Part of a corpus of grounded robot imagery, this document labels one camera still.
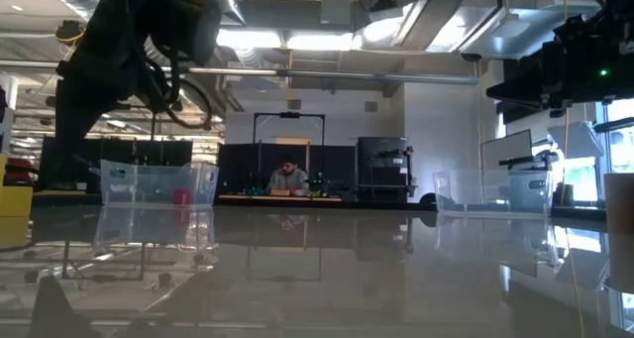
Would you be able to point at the clear plastic bin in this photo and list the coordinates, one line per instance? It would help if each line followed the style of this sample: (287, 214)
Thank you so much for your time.
(129, 189)
(470, 194)

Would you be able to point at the dark triangular block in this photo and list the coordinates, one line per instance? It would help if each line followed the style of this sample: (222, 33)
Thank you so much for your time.
(59, 313)

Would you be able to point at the grey ceiling junction box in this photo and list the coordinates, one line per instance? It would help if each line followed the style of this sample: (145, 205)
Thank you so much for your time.
(337, 11)

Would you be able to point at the grey ceiling pipe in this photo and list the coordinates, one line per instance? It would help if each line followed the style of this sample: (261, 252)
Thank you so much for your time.
(347, 75)

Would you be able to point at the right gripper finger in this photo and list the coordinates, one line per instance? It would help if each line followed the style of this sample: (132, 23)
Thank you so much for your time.
(525, 92)

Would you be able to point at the black gantry frame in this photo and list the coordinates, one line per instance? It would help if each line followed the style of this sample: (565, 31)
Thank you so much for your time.
(267, 114)

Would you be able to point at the red wooden cube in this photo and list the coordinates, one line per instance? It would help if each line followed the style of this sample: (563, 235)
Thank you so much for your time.
(183, 197)

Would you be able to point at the grey wall vent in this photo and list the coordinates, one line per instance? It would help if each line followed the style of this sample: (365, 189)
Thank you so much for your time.
(371, 106)
(294, 105)

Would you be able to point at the background wooden workbench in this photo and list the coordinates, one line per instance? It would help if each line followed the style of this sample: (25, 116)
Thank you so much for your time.
(327, 198)

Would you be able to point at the black equipment rack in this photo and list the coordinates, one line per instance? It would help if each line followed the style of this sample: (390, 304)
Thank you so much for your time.
(381, 149)

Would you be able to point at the rectangular metal air duct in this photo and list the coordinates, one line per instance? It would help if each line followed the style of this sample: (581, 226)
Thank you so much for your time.
(446, 16)

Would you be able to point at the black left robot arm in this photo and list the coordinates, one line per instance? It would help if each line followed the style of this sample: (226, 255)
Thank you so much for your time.
(114, 26)

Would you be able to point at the person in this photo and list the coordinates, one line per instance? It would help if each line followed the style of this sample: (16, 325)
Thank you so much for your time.
(288, 179)

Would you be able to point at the ceiling light panel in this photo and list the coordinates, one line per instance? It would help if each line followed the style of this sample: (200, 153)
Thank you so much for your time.
(319, 41)
(247, 39)

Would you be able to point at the computer monitor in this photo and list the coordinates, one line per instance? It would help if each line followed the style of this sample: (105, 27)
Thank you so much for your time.
(507, 149)

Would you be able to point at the large yellow wooden cube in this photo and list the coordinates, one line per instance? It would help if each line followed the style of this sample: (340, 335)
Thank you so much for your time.
(15, 201)

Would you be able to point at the red background object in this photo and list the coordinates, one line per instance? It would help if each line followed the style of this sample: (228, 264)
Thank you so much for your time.
(20, 172)

